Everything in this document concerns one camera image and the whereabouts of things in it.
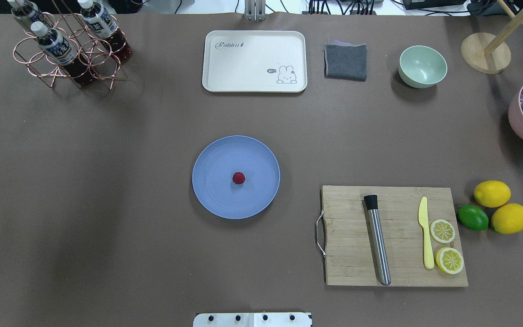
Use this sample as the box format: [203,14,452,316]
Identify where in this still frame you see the grey folded cloth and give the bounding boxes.
[324,40,368,81]

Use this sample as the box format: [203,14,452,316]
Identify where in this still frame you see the wooden cutting board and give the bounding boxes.
[321,185,468,287]

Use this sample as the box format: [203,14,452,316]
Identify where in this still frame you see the lemon half lower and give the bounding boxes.
[434,247,464,274]

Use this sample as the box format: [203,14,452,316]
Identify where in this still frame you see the green lime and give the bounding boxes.
[457,205,488,231]

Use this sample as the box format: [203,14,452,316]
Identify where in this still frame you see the lemon half upper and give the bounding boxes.
[429,219,456,244]

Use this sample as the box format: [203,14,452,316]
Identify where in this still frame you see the blue plate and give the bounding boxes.
[192,136,281,219]

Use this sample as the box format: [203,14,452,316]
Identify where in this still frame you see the cream rabbit tray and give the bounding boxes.
[202,30,308,93]

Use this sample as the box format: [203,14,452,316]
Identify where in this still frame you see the mint green bowl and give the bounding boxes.
[399,45,448,89]

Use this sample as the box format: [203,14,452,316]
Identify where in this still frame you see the lemon half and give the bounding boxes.
[429,219,456,244]
[434,247,464,274]

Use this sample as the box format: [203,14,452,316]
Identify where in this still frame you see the drink bottle white cap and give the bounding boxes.
[30,21,78,66]

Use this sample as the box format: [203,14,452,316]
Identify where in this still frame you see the wooden cup stand base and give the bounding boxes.
[461,32,511,74]

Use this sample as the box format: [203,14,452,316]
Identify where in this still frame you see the red strawberry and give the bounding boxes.
[232,172,246,185]

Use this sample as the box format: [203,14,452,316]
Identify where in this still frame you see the copper wire bottle rack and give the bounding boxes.
[12,13,128,90]

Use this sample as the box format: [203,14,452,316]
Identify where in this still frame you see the steel muddler black tip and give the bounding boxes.
[364,194,391,286]

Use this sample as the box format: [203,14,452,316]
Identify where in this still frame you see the yellow plastic knife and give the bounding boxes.
[418,196,434,269]

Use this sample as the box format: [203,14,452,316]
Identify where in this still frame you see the yellow lemon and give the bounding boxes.
[491,203,523,234]
[473,180,511,208]

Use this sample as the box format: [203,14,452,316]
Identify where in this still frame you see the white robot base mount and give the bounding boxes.
[192,312,313,327]

